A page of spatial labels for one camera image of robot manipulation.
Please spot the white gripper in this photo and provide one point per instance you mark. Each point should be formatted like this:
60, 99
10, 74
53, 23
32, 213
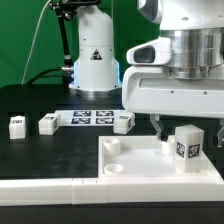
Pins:
150, 90

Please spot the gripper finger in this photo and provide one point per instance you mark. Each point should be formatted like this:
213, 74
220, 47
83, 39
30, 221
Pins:
220, 134

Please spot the white square tabletop part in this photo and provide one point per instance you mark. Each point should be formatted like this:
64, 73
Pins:
142, 156

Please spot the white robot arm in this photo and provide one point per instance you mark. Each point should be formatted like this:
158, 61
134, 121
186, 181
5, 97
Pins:
181, 73

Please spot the white L-shaped fence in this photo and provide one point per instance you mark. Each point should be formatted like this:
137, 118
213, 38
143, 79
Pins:
111, 189

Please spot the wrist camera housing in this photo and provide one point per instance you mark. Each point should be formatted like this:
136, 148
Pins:
156, 52

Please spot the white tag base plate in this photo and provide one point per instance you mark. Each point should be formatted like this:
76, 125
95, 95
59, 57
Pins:
91, 117

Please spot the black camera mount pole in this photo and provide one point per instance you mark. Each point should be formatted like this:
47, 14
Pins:
65, 10

